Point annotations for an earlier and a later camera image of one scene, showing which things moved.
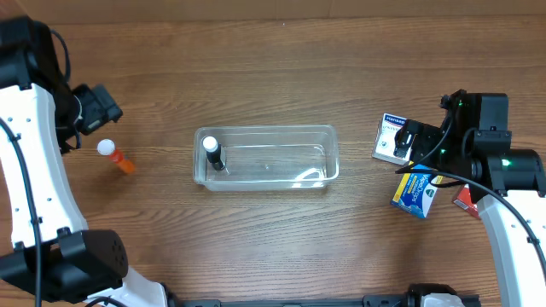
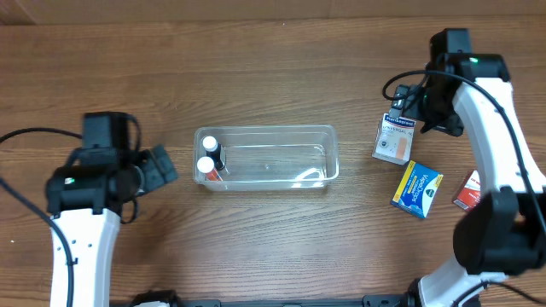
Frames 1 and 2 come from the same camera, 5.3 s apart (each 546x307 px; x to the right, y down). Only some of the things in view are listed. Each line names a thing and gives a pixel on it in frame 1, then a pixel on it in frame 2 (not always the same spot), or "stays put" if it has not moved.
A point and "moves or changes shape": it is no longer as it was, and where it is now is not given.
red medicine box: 463,200 stays put
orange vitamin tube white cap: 107,147 moves or changes shape
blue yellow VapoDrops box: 415,192 stays put
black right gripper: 419,137 → 438,120
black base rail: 413,298 stays put
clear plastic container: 269,158 stays put
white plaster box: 385,139 stays put
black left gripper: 99,111 → 161,165
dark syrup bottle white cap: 213,152 stays put
